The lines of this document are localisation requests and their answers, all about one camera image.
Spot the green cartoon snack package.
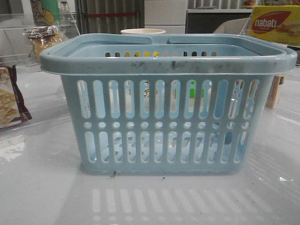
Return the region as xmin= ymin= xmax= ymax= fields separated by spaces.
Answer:
xmin=30 ymin=0 xmax=60 ymax=26

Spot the maroon cracker snack bag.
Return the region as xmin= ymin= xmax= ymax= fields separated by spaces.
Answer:
xmin=0 ymin=65 xmax=32 ymax=129

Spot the right blue basket handle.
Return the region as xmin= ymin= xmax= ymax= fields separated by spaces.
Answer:
xmin=167 ymin=34 xmax=294 ymax=56

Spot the white cabinet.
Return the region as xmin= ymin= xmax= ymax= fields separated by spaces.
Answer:
xmin=144 ymin=0 xmax=188 ymax=34

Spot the yellow nabati wafer box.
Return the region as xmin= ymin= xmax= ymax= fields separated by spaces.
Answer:
xmin=247 ymin=5 xmax=300 ymax=46

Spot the clear acrylic display shelf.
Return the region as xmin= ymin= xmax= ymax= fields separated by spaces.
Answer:
xmin=0 ymin=12 xmax=79 ymax=68

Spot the white paper cup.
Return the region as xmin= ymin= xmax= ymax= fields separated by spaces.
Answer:
xmin=120 ymin=28 xmax=166 ymax=35

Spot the blue basket handle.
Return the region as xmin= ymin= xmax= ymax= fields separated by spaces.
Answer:
xmin=42 ymin=33 xmax=153 ymax=57
xmin=167 ymin=34 xmax=294 ymax=56

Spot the beige wafer biscuit box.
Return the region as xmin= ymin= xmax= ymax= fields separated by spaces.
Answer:
xmin=265 ymin=75 xmax=285 ymax=109

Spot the left blue basket handle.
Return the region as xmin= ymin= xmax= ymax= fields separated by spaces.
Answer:
xmin=42 ymin=33 xmax=153 ymax=57

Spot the packaged bread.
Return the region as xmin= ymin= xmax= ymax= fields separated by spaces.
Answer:
xmin=27 ymin=25 xmax=62 ymax=62

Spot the light blue plastic basket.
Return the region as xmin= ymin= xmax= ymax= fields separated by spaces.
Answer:
xmin=40 ymin=34 xmax=297 ymax=173

